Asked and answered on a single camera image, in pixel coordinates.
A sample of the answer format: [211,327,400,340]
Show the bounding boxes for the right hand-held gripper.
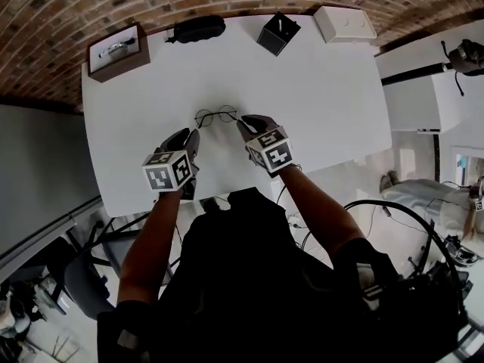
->
[235,113,294,178]

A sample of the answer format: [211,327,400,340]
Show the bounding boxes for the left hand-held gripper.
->
[141,127,201,200]

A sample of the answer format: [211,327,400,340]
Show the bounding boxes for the round thin black-framed glasses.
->
[194,104,239,129]

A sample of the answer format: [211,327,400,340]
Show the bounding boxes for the person's left forearm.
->
[116,190,183,306]

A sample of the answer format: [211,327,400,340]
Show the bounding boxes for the person's right forearm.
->
[277,163,367,268]

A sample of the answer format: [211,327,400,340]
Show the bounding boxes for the black glasses case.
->
[163,14,227,46]

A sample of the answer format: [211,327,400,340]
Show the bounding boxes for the black square box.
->
[256,11,303,57]

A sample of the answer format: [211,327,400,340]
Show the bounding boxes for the brown watch box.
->
[86,22,152,85]

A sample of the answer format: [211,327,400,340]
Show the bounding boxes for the silver wristwatch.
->
[98,37,137,61]

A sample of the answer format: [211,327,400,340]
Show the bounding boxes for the white rectangular box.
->
[312,5,377,45]

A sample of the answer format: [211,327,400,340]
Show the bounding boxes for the person's black clothing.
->
[96,187,472,363]

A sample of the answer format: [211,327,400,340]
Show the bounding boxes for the black office chair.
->
[46,235,115,321]

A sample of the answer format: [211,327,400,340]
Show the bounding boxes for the white side cabinet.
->
[374,20,484,135]

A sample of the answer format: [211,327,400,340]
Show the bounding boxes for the gray cloth bundle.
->
[379,169,476,238]

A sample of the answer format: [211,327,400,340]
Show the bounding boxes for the white framed picture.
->
[451,145,484,189]

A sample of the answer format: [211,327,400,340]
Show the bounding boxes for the thick black cable loop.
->
[343,198,472,319]

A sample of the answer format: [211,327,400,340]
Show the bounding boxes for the black camera device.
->
[440,39,484,97]

